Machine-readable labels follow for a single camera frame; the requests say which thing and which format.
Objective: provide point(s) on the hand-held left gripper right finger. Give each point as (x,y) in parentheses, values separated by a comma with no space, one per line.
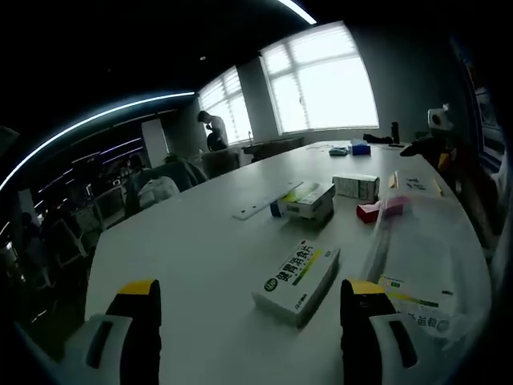
(360,321)

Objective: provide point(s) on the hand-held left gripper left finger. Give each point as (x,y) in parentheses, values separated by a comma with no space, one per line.
(138,321)

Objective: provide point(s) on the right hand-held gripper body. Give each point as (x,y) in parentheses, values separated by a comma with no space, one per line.
(439,117)

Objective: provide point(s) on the red medicine box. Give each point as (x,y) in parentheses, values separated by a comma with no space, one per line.
(368,212)

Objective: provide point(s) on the clear plastic storage container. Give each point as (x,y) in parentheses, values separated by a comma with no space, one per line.
(433,248)

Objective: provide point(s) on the green white medicine box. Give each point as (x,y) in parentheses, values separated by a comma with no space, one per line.
(310,198)

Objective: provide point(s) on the blue white medicine box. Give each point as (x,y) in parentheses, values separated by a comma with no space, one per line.
(276,208)

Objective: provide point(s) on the blue tissue box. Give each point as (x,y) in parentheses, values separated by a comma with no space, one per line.
(359,147)

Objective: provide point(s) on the black bottle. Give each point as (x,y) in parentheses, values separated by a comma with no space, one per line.
(395,132)

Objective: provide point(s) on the black cloth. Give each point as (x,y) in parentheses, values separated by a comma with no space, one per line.
(376,139)

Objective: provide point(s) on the light blue packet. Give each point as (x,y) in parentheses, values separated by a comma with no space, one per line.
(338,151)

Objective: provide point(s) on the large window with blinds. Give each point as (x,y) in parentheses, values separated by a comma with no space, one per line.
(328,88)

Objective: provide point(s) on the white office chair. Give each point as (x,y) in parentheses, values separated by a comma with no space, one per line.
(108,202)

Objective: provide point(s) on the dark low cabinet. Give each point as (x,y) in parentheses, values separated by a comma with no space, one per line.
(272,148)

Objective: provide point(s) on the grey jacket on chair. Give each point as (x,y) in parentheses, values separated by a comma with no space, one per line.
(188,176)

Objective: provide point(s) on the white power strip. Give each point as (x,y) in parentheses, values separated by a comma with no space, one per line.
(256,206)

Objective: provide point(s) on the potted green plant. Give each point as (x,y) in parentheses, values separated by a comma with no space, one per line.
(172,159)

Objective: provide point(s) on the ceiling light strip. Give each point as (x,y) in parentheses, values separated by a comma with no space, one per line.
(132,102)
(296,10)

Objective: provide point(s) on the small window with blinds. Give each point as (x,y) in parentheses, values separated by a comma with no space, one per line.
(228,108)

